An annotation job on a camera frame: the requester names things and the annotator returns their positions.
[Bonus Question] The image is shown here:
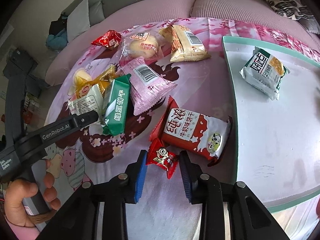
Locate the small red candy packet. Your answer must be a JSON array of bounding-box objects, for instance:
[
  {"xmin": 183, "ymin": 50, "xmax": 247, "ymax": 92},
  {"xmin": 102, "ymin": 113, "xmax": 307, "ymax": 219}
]
[{"xmin": 146, "ymin": 138, "xmax": 178, "ymax": 179}]

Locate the red white milk biscuit packet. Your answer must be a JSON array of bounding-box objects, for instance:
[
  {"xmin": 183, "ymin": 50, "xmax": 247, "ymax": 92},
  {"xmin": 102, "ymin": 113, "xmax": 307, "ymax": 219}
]
[{"xmin": 149, "ymin": 96, "xmax": 233, "ymax": 167}]

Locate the green mung bean biscuit packet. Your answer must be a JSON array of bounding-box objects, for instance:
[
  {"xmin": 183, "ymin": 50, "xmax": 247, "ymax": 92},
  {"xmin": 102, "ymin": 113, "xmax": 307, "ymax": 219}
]
[{"xmin": 101, "ymin": 74, "xmax": 131, "ymax": 137}]

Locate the white green cracker packet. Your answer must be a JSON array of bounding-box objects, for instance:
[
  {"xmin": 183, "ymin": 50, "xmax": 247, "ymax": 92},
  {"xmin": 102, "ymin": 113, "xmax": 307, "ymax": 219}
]
[{"xmin": 240, "ymin": 47, "xmax": 290, "ymax": 100}]

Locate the beige biscuit packet with barcode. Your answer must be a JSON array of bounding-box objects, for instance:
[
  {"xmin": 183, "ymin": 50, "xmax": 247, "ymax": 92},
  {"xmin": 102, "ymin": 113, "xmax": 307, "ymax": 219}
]
[{"xmin": 159, "ymin": 24, "xmax": 211, "ymax": 63}]

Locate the person's left hand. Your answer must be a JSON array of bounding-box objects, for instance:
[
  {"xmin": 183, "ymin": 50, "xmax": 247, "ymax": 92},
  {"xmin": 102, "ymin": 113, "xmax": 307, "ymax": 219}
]
[{"xmin": 4, "ymin": 159, "xmax": 61, "ymax": 228}]

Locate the white silver snack packet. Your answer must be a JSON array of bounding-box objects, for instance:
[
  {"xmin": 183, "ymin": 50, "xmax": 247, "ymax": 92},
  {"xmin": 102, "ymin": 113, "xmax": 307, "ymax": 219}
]
[{"xmin": 68, "ymin": 84, "xmax": 104, "ymax": 121}]

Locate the pale yellow pastry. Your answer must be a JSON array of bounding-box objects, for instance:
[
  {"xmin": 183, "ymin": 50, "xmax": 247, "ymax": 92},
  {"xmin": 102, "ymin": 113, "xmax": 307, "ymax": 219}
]
[{"xmin": 68, "ymin": 68, "xmax": 92, "ymax": 96}]

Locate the pink floral cartoon blanket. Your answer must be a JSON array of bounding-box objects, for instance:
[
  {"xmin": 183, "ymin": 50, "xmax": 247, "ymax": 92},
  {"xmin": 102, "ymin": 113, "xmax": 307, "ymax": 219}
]
[{"xmin": 47, "ymin": 17, "xmax": 319, "ymax": 239}]

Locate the yellow orange snack packet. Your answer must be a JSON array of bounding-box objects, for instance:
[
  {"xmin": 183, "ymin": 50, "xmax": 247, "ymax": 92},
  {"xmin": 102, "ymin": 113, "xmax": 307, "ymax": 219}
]
[{"xmin": 75, "ymin": 64, "xmax": 117, "ymax": 99}]

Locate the pink snack packet with barcode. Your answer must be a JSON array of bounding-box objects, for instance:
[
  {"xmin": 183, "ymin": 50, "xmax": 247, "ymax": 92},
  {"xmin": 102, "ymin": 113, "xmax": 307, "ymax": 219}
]
[{"xmin": 120, "ymin": 57, "xmax": 177, "ymax": 116}]

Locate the dark grey cabinet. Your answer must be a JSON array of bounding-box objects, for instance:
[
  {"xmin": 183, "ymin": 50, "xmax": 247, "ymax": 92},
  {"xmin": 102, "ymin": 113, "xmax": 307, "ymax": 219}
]
[{"xmin": 3, "ymin": 48, "xmax": 41, "ymax": 96}]

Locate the teal black clothes pile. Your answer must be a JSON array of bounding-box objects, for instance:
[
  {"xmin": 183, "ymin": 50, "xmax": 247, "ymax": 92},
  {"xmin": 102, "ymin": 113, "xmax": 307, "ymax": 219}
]
[{"xmin": 46, "ymin": 14, "xmax": 68, "ymax": 51}]

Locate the red triangular candy packet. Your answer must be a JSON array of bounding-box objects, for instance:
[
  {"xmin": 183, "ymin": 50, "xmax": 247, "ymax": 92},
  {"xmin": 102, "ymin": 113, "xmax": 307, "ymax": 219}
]
[{"xmin": 91, "ymin": 30, "xmax": 122, "ymax": 50}]

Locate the light grey cushion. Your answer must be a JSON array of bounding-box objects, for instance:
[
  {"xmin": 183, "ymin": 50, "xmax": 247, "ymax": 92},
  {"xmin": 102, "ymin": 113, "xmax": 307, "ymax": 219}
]
[{"xmin": 67, "ymin": 0, "xmax": 91, "ymax": 43}]

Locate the round bun in clear wrapper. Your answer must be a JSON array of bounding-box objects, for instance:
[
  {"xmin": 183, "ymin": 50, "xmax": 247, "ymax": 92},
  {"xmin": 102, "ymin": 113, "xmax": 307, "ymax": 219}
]
[{"xmin": 119, "ymin": 31, "xmax": 167, "ymax": 66}]

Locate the white tray with teal rim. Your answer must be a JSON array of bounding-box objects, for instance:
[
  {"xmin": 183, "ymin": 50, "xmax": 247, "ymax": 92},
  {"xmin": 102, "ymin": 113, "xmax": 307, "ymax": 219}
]
[{"xmin": 222, "ymin": 36, "xmax": 319, "ymax": 212}]

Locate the pink sofa seat cover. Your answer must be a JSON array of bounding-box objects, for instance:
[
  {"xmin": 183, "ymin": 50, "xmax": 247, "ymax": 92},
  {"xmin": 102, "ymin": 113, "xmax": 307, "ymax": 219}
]
[{"xmin": 45, "ymin": 0, "xmax": 319, "ymax": 86}]

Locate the grey pillow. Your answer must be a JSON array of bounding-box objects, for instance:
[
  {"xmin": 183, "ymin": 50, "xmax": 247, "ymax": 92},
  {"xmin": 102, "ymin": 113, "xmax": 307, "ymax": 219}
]
[{"xmin": 298, "ymin": 18, "xmax": 320, "ymax": 35}]

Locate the leopard print pillow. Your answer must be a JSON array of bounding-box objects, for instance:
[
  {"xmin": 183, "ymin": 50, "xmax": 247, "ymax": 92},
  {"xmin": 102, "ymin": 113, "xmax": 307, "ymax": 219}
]
[{"xmin": 265, "ymin": 0, "xmax": 315, "ymax": 21}]

